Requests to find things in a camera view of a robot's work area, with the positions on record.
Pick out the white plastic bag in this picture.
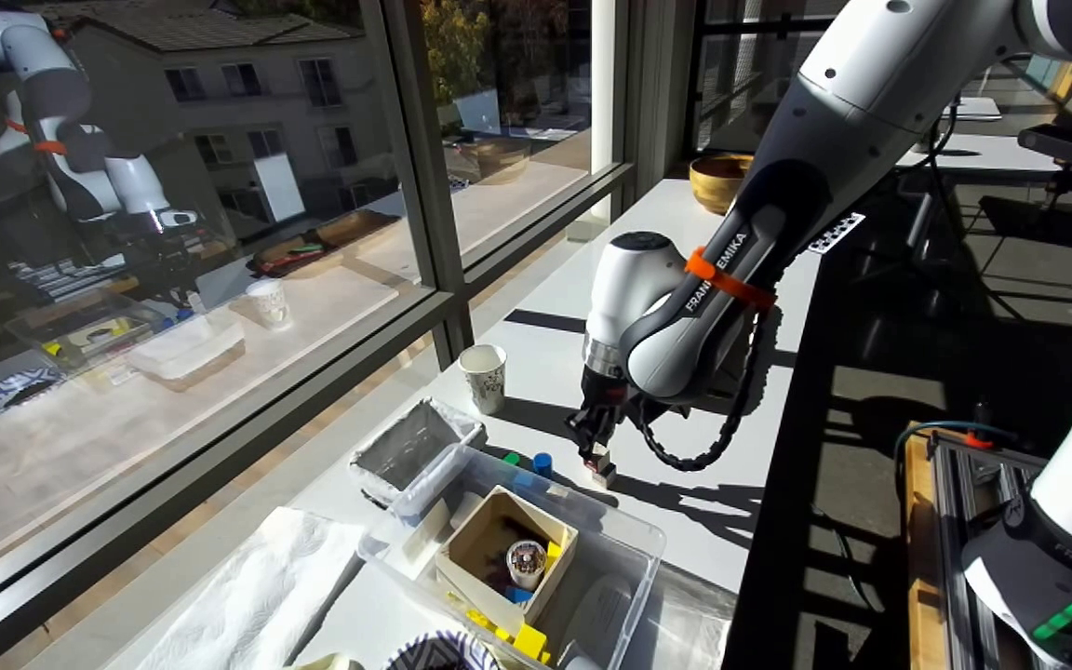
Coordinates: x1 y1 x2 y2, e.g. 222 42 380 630
122 502 374 670

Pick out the small open wooden box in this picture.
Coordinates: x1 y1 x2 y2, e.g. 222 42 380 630
426 482 583 634

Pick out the orange cable strap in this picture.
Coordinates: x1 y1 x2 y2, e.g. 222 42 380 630
680 243 777 315

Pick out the green tape piece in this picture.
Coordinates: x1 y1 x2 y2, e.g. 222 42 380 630
1031 599 1072 649

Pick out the wooden plank beside robot base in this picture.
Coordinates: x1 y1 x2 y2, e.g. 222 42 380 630
902 423 959 670

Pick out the clear plastic storage bin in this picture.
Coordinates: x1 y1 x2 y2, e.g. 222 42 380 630
366 443 670 670

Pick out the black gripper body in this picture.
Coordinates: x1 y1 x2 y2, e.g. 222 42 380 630
565 364 640 439

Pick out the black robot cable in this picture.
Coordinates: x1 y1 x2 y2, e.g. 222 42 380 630
625 300 789 477

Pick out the round wooden bowl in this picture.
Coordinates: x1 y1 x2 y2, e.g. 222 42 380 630
684 147 759 218

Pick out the paper cup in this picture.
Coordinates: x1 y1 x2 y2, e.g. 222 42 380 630
458 341 509 418

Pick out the dark patterned paper liner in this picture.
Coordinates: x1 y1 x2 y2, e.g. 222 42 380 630
382 626 509 670

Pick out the corner window post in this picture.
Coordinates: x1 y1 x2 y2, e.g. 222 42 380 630
589 0 705 191

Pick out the flat clear plastic lid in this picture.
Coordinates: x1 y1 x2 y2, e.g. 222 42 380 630
632 563 741 670

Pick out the yellow toy block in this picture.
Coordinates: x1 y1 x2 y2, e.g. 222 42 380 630
463 604 553 667

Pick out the dark window sill rail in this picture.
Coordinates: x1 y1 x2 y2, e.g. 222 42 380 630
0 155 640 667

